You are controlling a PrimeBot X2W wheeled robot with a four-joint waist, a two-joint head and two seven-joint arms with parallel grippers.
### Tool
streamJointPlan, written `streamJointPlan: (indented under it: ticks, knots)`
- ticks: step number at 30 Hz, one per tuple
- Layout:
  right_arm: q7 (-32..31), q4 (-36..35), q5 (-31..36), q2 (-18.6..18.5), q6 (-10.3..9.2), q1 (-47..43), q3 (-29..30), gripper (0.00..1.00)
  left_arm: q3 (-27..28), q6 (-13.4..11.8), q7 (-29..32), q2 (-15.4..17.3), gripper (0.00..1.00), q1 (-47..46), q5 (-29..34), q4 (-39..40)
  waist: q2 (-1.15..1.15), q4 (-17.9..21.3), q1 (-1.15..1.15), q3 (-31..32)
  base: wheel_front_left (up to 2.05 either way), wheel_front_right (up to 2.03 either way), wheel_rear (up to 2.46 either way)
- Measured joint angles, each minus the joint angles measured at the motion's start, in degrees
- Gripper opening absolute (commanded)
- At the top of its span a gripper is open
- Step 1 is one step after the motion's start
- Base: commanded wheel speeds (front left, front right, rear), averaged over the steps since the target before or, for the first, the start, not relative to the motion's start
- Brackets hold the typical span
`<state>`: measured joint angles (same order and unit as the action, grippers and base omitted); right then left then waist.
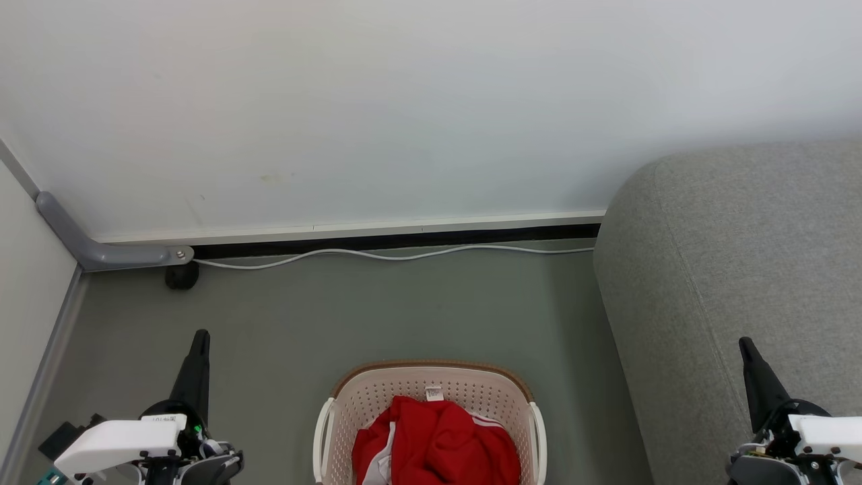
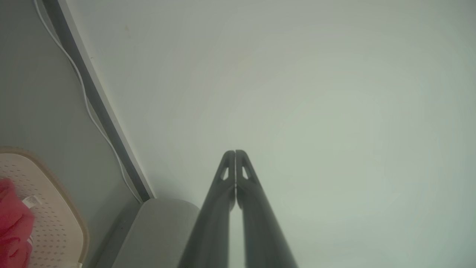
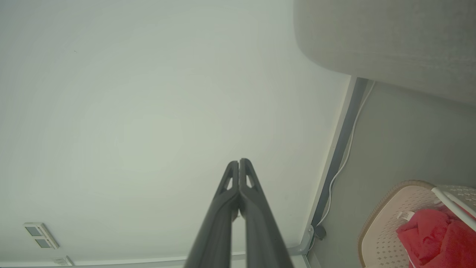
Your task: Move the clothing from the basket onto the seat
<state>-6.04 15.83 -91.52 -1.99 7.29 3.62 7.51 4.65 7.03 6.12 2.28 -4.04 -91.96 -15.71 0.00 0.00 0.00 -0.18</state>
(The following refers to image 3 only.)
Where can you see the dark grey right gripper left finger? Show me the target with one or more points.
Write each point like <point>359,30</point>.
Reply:
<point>217,230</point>

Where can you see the beige perforated laundry basket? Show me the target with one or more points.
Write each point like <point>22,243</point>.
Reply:
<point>383,230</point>

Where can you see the large white wall socket panel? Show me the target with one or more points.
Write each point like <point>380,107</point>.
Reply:
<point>41,235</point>

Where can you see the grey fabric sofa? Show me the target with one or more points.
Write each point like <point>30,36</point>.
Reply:
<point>394,37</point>

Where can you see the red cloth garment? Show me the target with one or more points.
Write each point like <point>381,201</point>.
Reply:
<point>435,238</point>

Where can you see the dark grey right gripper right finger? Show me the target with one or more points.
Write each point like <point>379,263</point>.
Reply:
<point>262,234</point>

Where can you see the dark grey baseboard strip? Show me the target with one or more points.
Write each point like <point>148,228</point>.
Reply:
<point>340,149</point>

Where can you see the small white wall socket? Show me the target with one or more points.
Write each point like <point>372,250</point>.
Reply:
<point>62,261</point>

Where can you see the dark round floor plug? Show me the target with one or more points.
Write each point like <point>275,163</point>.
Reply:
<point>320,232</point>

